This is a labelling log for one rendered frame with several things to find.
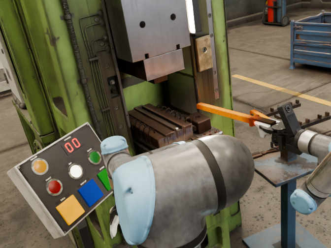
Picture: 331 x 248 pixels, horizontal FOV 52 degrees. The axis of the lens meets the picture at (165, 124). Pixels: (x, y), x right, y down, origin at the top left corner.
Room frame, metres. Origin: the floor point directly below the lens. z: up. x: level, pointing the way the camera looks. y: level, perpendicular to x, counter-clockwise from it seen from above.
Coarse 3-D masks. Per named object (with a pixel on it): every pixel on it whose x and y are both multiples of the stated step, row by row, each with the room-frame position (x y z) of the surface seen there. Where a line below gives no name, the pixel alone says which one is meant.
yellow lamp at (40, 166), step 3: (36, 162) 1.01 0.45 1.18; (39, 162) 1.01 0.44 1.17; (42, 162) 1.02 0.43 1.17; (33, 165) 0.99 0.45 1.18; (36, 165) 1.00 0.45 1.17; (39, 165) 1.00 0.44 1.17; (42, 165) 1.01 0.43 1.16; (45, 165) 1.01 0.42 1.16; (36, 168) 0.99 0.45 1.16; (39, 168) 1.00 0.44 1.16; (42, 168) 1.00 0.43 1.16; (45, 168) 1.01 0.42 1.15; (36, 171) 0.98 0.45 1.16; (39, 171) 0.99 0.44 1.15; (42, 171) 0.99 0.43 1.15
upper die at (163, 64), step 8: (160, 56) 1.44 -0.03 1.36; (168, 56) 1.46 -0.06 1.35; (176, 56) 1.48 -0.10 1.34; (120, 64) 1.62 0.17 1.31; (128, 64) 1.54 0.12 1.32; (136, 64) 1.47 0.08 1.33; (144, 64) 1.40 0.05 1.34; (152, 64) 1.42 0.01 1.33; (160, 64) 1.44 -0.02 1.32; (168, 64) 1.46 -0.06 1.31; (176, 64) 1.48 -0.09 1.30; (128, 72) 1.56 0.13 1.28; (136, 72) 1.48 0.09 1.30; (144, 72) 1.41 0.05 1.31; (152, 72) 1.42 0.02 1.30; (160, 72) 1.44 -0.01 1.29; (168, 72) 1.46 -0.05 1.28
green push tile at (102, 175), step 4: (104, 168) 1.13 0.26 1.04; (100, 172) 1.10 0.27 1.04; (104, 172) 1.11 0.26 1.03; (100, 176) 1.09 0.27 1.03; (104, 176) 1.10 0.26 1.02; (100, 180) 1.08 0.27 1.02; (104, 180) 1.09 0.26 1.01; (108, 180) 1.10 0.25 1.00; (104, 184) 1.08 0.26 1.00; (108, 184) 1.09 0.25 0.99; (108, 188) 1.07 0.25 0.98
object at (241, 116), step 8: (200, 104) 1.45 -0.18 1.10; (208, 104) 1.43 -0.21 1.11; (216, 112) 1.34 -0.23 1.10; (224, 112) 1.30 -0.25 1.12; (232, 112) 1.27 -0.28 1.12; (240, 120) 1.21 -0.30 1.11; (248, 120) 1.17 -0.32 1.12; (256, 120) 1.14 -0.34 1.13; (264, 120) 1.12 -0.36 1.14; (272, 120) 1.10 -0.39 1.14
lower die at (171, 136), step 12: (156, 108) 1.77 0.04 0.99; (132, 120) 1.68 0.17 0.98; (144, 120) 1.64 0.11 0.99; (156, 120) 1.60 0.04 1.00; (180, 120) 1.56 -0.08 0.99; (156, 132) 1.49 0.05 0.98; (168, 132) 1.45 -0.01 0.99; (180, 132) 1.46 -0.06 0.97; (192, 132) 1.50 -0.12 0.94; (156, 144) 1.42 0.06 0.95; (168, 144) 1.43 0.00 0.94
